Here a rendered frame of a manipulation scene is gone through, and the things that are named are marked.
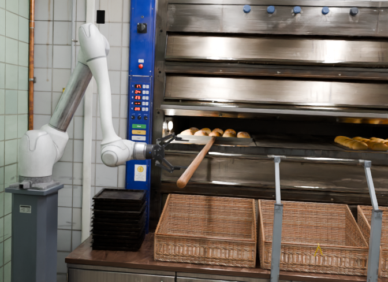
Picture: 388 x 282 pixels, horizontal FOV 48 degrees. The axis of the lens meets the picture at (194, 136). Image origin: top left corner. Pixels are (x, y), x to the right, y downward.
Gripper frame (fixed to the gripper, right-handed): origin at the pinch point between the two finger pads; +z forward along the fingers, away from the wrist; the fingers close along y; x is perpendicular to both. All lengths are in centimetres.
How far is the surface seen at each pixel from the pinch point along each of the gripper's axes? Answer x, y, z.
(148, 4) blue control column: -58, -86, -36
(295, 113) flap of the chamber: -48, -22, 58
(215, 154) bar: -24.7, 2.3, 13.3
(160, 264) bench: -8, 61, -12
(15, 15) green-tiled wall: -40, -73, -114
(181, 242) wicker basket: -13, 50, -2
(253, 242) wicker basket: -13, 46, 36
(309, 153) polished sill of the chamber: -63, 3, 70
